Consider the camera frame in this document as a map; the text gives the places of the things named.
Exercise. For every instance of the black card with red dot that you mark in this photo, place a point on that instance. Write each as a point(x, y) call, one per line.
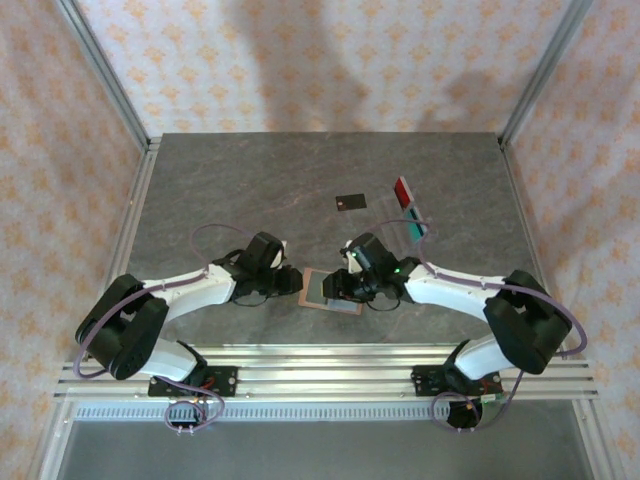
point(351, 202)

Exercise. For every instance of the small green circuit board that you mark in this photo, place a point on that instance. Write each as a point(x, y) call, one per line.
point(492, 397)

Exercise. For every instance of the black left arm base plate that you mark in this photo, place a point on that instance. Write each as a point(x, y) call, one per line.
point(225, 381)

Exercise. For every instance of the aluminium table side rail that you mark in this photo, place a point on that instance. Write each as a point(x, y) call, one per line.
point(136, 200)
point(521, 200)

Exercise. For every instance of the clear acrylic card stand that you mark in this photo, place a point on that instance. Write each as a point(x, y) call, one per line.
point(387, 220)

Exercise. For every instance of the aluminium frame post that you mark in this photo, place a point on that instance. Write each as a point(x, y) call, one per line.
point(102, 70)
point(546, 70)

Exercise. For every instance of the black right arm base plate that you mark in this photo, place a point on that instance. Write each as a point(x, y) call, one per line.
point(422, 381)

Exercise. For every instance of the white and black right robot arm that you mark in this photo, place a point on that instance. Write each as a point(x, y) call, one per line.
point(450, 292)

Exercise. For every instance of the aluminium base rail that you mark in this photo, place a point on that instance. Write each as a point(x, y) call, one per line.
point(325, 370)

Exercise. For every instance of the grey metal lower shelf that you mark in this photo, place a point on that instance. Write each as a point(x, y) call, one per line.
point(325, 450)

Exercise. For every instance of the teal card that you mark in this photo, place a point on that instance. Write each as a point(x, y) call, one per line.
point(415, 224)

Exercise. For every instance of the black terminal block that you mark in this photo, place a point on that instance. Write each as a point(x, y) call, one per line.
point(186, 415)

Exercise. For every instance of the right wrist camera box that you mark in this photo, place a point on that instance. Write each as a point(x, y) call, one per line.
point(352, 262)

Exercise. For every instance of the black round connector housing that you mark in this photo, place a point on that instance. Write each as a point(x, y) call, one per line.
point(457, 415)

